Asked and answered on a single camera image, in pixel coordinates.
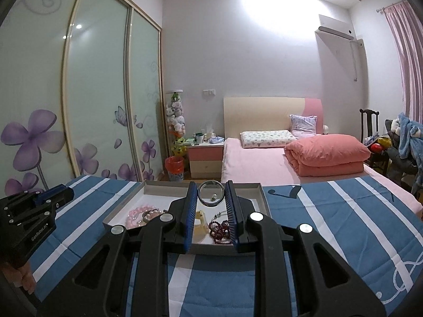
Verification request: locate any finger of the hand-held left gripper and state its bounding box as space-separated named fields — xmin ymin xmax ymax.
xmin=32 ymin=184 xmax=75 ymax=209

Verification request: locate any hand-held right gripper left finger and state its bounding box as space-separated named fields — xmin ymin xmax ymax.
xmin=36 ymin=181 xmax=199 ymax=317

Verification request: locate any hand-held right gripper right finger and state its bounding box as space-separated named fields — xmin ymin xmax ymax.
xmin=225 ymin=180 xmax=387 ymax=317

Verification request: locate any yellow bangle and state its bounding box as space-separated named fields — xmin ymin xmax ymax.
xmin=193 ymin=209 xmax=209 ymax=244

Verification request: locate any dark red bead bracelet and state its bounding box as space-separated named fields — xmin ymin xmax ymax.
xmin=208 ymin=219 xmax=234 ymax=245

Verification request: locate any round silver bangle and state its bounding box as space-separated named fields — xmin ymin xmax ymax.
xmin=197 ymin=180 xmax=226 ymax=207

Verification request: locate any white cardboard box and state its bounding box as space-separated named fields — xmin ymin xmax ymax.
xmin=103 ymin=180 xmax=269 ymax=255

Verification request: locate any person's left hand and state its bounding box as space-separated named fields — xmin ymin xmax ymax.
xmin=3 ymin=260 xmax=37 ymax=290

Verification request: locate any trash bin with red bag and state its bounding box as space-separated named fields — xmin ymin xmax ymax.
xmin=165 ymin=156 xmax=185 ymax=182

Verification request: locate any pink and cream nightstand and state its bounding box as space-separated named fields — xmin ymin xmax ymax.
xmin=187 ymin=138 xmax=226 ymax=179

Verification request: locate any bed with pink sheet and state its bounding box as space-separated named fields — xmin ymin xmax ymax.
xmin=221 ymin=137 xmax=423 ymax=219

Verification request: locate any white floral pillow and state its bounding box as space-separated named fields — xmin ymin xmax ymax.
xmin=240 ymin=129 xmax=298 ymax=149

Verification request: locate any blue striped blanket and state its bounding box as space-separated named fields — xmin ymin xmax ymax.
xmin=31 ymin=174 xmax=423 ymax=317

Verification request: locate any stack of plush toys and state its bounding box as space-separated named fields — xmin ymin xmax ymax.
xmin=165 ymin=90 xmax=186 ymax=140

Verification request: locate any cream and pink headboard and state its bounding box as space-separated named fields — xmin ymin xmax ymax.
xmin=223 ymin=96 xmax=323 ymax=139

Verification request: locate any floral sliding door wardrobe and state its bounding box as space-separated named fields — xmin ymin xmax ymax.
xmin=0 ymin=0 xmax=166 ymax=196

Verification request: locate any folded salmon quilt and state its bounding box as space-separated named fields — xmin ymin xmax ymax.
xmin=284 ymin=134 xmax=372 ymax=178

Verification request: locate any purple floral pillow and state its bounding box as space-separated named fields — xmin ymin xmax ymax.
xmin=289 ymin=114 xmax=318 ymax=138

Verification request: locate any dark wooden chair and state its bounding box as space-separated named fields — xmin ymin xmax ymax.
xmin=359 ymin=108 xmax=391 ymax=173

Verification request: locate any blue clothing pile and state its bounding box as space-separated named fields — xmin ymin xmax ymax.
xmin=394 ymin=112 xmax=423 ymax=160

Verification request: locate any white air conditioner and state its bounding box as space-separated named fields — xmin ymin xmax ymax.
xmin=315 ymin=14 xmax=355 ymax=42

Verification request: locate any pink curtain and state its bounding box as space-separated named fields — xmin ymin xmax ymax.
xmin=383 ymin=0 xmax=421 ymax=123

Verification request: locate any pink bead bracelet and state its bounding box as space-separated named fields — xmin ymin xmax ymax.
xmin=126 ymin=204 xmax=169 ymax=229

